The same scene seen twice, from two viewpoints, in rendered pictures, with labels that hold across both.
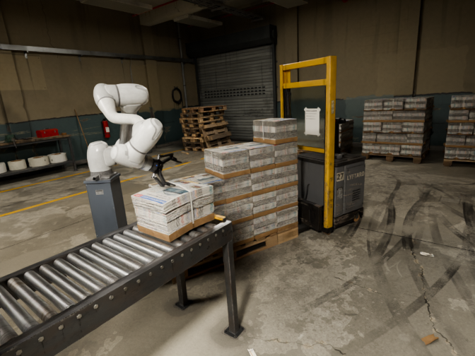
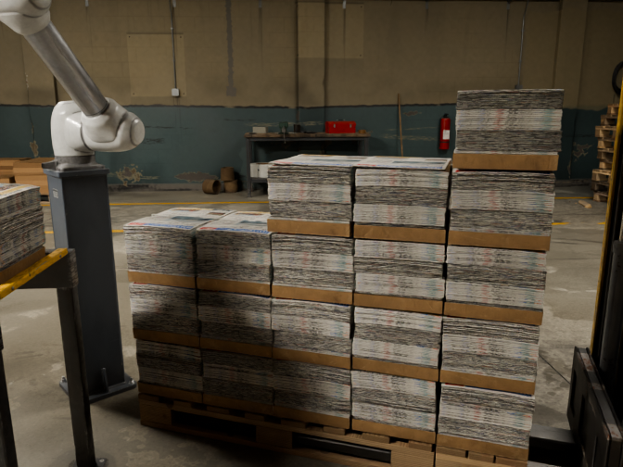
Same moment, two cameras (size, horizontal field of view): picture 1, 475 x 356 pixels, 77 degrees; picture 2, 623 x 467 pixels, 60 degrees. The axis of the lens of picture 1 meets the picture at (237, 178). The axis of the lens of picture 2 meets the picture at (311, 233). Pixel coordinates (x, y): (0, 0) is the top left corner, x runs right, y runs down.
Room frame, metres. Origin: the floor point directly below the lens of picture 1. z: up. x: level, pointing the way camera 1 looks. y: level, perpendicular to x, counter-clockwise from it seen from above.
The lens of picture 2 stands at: (1.47, -1.30, 1.24)
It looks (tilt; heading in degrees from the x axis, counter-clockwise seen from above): 13 degrees down; 48
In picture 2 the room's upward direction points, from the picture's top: straight up
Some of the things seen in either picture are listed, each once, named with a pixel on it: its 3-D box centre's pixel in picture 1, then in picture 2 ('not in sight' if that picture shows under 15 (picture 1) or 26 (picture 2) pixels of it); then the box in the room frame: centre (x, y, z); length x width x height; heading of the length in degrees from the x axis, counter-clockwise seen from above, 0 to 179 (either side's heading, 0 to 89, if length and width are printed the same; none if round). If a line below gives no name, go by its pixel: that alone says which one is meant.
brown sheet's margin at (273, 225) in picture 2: (226, 170); (323, 217); (2.77, 0.10, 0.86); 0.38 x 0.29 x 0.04; 31
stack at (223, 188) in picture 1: (218, 216); (289, 327); (2.70, 0.21, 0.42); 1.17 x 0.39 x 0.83; 121
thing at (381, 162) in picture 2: (251, 145); (405, 161); (2.91, -0.15, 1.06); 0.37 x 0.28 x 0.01; 32
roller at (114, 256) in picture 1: (117, 257); not in sight; (1.38, 0.64, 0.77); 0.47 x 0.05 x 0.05; 52
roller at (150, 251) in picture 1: (138, 246); not in sight; (1.48, 0.56, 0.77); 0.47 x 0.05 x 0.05; 52
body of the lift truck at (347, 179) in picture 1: (327, 186); not in sight; (3.48, -1.10, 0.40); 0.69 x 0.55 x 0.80; 31
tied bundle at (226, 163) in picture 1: (226, 161); (324, 193); (2.77, 0.10, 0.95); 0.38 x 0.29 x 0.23; 31
